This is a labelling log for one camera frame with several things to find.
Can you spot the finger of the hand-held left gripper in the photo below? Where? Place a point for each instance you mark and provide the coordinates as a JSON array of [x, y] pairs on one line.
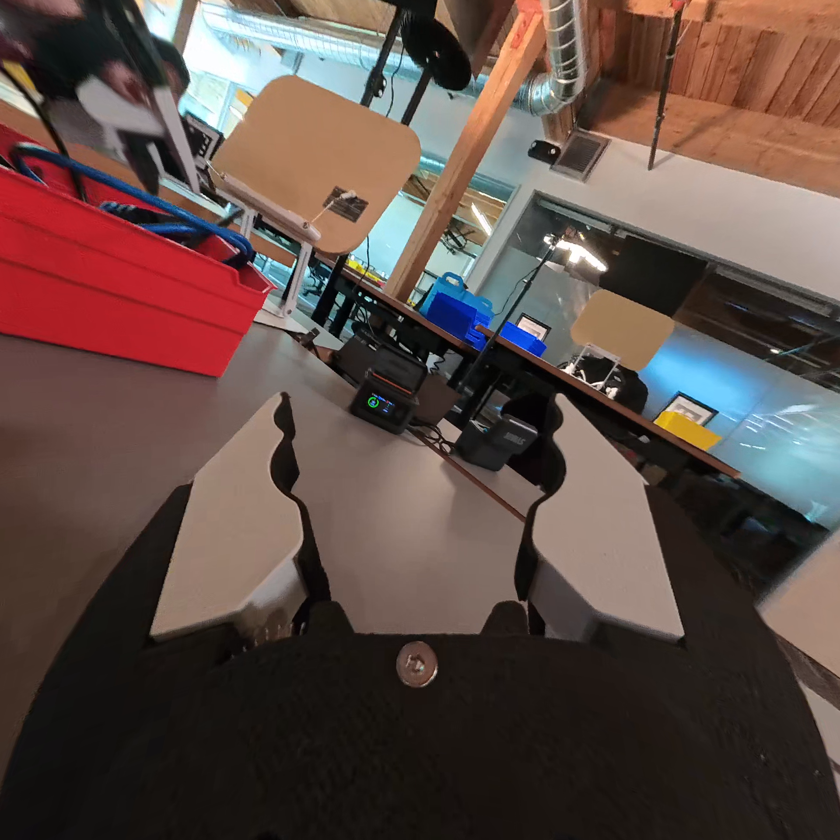
[[172, 141], [124, 115]]

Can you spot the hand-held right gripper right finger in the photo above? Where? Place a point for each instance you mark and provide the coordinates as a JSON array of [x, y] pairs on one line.
[[604, 538]]

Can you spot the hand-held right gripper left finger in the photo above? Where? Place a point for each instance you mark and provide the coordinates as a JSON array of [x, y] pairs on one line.
[[229, 538]]

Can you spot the red plastic bin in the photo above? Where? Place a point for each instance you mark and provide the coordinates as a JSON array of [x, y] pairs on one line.
[[131, 289]]

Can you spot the person's left hand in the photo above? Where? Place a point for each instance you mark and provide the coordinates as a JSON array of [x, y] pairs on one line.
[[39, 8]]

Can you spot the yellow box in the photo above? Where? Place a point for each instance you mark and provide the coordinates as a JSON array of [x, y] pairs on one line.
[[688, 430]]

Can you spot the small black charger box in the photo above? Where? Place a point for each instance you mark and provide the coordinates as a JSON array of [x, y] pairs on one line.
[[495, 443]]

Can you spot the tan board on stand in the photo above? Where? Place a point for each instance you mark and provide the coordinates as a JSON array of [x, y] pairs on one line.
[[315, 164]]

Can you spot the black white jacket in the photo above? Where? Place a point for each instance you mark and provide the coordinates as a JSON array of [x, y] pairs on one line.
[[630, 387]]

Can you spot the framed black white marker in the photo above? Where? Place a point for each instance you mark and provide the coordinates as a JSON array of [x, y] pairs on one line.
[[689, 405]]

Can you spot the black battery charger case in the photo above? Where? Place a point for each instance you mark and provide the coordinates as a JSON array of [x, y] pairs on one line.
[[387, 394]]

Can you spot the blue plastic bin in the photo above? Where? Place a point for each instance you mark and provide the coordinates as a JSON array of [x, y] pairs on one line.
[[456, 308], [522, 338]]

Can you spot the small framed picture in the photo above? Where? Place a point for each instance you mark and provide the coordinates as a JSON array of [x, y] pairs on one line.
[[533, 326]]

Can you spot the black light stand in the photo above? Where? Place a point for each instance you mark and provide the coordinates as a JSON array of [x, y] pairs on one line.
[[518, 302]]

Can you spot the black pole with round disc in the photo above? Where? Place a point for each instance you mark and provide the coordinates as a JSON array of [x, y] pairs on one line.
[[436, 52]]

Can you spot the thin black pole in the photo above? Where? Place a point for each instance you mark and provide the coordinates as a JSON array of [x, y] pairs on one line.
[[664, 85]]

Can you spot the brown top black frame desk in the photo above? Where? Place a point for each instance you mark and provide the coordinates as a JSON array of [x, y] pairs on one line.
[[590, 387]]

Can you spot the wooden post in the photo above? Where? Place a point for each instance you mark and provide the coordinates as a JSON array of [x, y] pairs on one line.
[[466, 157]]

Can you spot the black wall sensor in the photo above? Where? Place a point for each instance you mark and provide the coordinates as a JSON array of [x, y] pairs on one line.
[[543, 149]]

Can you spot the metal wall vent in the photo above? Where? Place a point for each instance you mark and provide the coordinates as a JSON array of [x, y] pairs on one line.
[[581, 154]]

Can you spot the silver air duct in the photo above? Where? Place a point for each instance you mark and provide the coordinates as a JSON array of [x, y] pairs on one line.
[[564, 52]]

